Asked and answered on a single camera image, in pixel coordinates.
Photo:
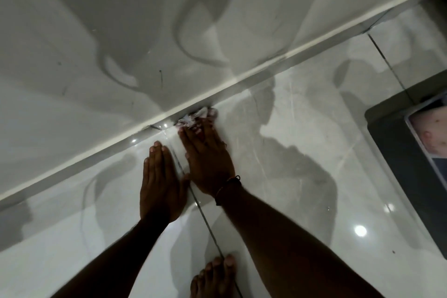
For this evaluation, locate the person's left hand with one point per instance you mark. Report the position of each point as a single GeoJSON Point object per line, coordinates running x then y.
{"type": "Point", "coordinates": [160, 193]}

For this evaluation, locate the person's right hand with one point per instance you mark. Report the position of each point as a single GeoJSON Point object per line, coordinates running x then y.
{"type": "Point", "coordinates": [207, 161]}

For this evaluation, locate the person's right fingers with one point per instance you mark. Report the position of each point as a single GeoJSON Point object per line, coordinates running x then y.
{"type": "Point", "coordinates": [199, 133]}

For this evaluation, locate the person's left thumb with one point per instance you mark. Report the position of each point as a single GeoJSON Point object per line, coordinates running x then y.
{"type": "Point", "coordinates": [185, 182]}

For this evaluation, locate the white patterned cleaning cloth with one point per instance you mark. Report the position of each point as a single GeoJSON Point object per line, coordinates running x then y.
{"type": "Point", "coordinates": [194, 118]}

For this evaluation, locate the person's left forearm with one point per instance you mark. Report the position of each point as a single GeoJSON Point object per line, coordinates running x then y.
{"type": "Point", "coordinates": [115, 263]}

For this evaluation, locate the person's right forearm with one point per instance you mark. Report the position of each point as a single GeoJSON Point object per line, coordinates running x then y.
{"type": "Point", "coordinates": [286, 249]}

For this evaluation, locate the person's bare foot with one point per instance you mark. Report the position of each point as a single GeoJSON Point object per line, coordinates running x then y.
{"type": "Point", "coordinates": [213, 278]}

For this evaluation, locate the dark grey floor mat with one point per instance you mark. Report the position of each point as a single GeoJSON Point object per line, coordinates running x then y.
{"type": "Point", "coordinates": [398, 168]}

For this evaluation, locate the white framed picture board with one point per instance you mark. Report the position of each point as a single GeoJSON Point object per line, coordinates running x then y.
{"type": "Point", "coordinates": [431, 133]}

